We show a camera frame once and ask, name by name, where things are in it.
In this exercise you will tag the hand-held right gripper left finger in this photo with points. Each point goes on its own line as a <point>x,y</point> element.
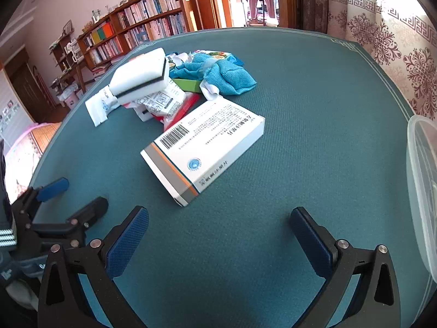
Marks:
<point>128,242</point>

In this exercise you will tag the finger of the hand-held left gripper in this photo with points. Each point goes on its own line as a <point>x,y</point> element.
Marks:
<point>90,210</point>
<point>53,186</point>

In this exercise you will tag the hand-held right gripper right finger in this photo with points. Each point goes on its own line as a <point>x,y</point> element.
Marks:
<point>312,242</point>

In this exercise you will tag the white cotton swab bag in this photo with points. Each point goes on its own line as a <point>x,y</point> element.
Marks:
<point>99,106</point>

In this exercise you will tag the white medicine box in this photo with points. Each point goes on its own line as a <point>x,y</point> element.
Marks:
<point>205,143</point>

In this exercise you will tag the white printed packet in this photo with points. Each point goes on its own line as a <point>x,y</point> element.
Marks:
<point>160,104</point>

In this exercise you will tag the clear plastic bowl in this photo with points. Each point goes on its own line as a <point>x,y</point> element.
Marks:
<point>421,177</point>

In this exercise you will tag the white sponge with black layer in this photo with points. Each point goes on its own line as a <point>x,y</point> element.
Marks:
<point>136,73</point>
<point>150,92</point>

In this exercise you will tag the red packet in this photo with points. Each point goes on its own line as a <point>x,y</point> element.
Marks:
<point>187,106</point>

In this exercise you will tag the green blue-dotted sponge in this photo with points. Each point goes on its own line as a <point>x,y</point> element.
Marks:
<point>186,84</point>

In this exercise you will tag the blue snack packet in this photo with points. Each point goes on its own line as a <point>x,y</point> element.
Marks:
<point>174,59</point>
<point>218,54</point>

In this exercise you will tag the blue towel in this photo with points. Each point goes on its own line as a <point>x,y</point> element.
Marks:
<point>218,71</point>

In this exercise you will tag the patterned bed blanket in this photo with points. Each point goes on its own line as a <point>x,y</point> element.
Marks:
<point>24,153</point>

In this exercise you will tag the white storage bins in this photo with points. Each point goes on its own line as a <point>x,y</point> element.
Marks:
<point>70,94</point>

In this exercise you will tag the dark wooden cabinet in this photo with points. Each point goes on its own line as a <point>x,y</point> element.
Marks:
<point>25,85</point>

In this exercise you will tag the dark wooden side shelf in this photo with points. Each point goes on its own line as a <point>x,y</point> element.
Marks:
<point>66,58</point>

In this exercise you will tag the wooden bookshelf with books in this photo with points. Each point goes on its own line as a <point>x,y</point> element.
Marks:
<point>143,17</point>

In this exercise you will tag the white patterned curtain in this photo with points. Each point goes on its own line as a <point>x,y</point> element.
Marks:
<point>382,34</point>

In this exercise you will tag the grey curtain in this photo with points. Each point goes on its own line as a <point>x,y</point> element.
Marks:
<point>313,3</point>

